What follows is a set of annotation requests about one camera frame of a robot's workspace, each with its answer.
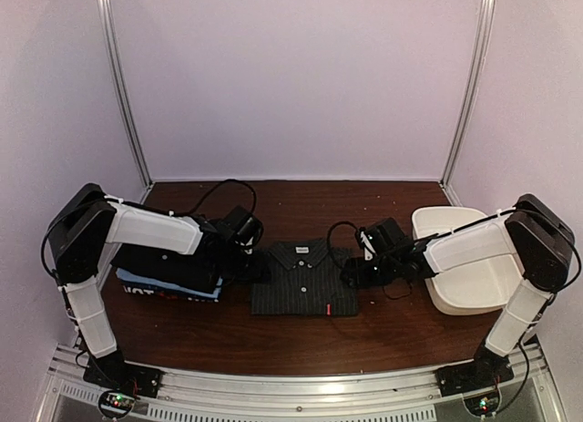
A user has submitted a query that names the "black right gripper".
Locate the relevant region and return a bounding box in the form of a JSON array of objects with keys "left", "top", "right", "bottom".
[{"left": 341, "top": 253, "right": 401, "bottom": 288}]

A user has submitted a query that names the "dark pinstriped long sleeve shirt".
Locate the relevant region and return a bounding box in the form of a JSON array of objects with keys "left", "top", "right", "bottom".
[{"left": 251, "top": 239, "right": 359, "bottom": 317}]

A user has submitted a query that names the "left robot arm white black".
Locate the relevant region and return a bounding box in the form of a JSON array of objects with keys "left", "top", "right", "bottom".
[{"left": 40, "top": 183, "right": 269, "bottom": 389}]

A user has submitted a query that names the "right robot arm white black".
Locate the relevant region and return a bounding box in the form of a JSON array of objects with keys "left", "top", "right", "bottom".
[{"left": 341, "top": 193, "right": 582, "bottom": 387}]

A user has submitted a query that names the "white plastic basin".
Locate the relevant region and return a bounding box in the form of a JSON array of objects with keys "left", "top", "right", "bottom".
[{"left": 412, "top": 206, "right": 523, "bottom": 315}]

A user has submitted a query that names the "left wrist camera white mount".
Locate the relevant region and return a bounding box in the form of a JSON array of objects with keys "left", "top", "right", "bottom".
[{"left": 239, "top": 232, "right": 262, "bottom": 255}]

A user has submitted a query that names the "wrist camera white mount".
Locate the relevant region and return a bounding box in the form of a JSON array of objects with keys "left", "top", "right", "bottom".
[
  {"left": 356, "top": 228, "right": 376, "bottom": 261},
  {"left": 239, "top": 232, "right": 262, "bottom": 255}
]

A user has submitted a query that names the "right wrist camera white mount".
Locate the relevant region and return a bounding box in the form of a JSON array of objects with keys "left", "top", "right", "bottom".
[{"left": 356, "top": 228, "right": 376, "bottom": 261}]

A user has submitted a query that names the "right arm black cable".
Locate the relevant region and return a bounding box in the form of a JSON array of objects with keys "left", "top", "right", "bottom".
[{"left": 326, "top": 221, "right": 363, "bottom": 268}]

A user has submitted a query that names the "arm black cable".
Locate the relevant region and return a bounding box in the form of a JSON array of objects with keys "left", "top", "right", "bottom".
[
  {"left": 43, "top": 179, "right": 259, "bottom": 286},
  {"left": 326, "top": 221, "right": 363, "bottom": 268}
]

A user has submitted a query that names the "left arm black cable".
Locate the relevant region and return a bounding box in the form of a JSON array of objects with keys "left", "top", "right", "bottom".
[{"left": 43, "top": 179, "right": 259, "bottom": 286}]

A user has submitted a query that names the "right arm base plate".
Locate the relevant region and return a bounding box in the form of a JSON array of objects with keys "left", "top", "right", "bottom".
[{"left": 435, "top": 359, "right": 514, "bottom": 396}]

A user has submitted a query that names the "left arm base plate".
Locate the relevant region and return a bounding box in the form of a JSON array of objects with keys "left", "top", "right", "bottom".
[{"left": 83, "top": 361, "right": 162, "bottom": 398}]

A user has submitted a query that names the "aluminium front rail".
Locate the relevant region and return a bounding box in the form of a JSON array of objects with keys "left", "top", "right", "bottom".
[{"left": 32, "top": 343, "right": 568, "bottom": 421}]

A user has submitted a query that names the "left aluminium corner post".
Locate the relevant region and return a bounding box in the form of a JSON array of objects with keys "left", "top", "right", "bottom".
[{"left": 97, "top": 0, "right": 153, "bottom": 189}]

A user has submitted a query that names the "aluminium corner post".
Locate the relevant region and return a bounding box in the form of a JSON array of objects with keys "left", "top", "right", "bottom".
[
  {"left": 440, "top": 0, "right": 496, "bottom": 190},
  {"left": 97, "top": 0, "right": 153, "bottom": 189}
]

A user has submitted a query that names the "right aluminium corner post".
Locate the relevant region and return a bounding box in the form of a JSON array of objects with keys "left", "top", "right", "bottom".
[{"left": 440, "top": 0, "right": 496, "bottom": 190}]

